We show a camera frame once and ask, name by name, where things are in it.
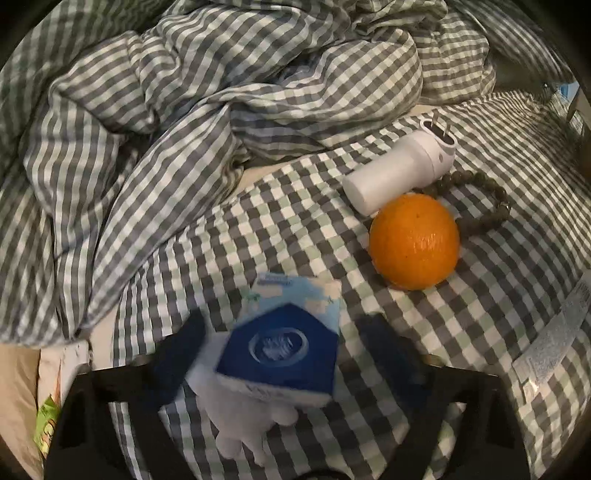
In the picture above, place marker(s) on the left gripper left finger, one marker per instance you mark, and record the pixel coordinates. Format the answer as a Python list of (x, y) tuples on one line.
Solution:
[(84, 444)]

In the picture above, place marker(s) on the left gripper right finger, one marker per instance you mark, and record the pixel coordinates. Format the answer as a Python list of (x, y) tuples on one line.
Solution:
[(489, 443)]

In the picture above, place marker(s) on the clear plastic tube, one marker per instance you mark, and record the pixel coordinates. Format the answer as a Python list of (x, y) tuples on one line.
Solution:
[(535, 366)]

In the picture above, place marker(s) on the white plush toy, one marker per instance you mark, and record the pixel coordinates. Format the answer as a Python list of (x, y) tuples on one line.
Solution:
[(242, 421)]

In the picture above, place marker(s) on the orange fruit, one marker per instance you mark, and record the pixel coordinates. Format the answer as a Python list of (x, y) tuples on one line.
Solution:
[(414, 242)]

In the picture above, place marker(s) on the blue tissue pack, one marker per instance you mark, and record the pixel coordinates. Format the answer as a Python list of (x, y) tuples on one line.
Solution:
[(284, 346)]

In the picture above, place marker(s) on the white handheld device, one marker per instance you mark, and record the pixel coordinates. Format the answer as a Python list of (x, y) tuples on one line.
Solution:
[(415, 161)]

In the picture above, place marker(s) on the green snack bag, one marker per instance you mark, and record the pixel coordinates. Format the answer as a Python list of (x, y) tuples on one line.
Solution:
[(46, 420)]

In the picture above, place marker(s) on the orange packet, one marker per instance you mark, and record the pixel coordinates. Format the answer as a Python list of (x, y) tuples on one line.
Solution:
[(58, 366)]

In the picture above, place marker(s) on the grey checked bed sheet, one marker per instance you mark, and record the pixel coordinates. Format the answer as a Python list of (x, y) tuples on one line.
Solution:
[(508, 284)]

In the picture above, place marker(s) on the grey checked duvet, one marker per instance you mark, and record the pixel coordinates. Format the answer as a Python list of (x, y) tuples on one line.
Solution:
[(124, 121)]

